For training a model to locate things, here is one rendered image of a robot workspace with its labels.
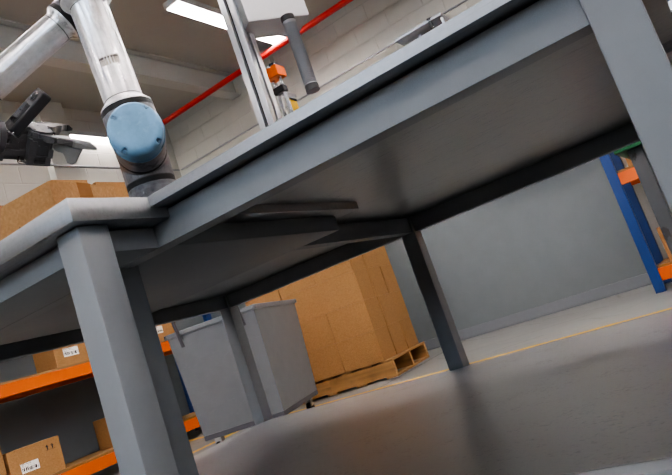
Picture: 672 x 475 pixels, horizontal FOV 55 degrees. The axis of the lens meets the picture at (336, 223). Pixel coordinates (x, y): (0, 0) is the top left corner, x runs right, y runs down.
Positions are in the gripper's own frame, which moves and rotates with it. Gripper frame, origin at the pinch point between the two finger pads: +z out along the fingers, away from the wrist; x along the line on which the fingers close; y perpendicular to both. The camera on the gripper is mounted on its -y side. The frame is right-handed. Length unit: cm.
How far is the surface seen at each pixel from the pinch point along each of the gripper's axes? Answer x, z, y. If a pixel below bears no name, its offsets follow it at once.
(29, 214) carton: -18.8, -2.4, 28.8
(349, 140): 82, 2, -27
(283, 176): 73, -1, -17
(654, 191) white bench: 70, 180, -20
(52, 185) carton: -15.8, 1.0, 19.1
